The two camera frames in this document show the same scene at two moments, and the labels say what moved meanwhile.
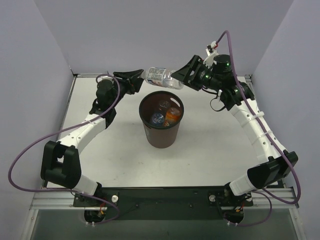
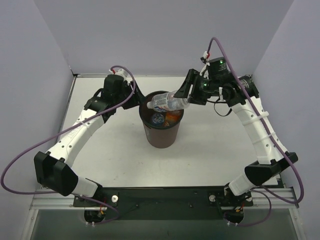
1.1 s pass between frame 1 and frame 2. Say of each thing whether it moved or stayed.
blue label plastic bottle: stayed
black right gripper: moved
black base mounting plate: stayed
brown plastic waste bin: stayed
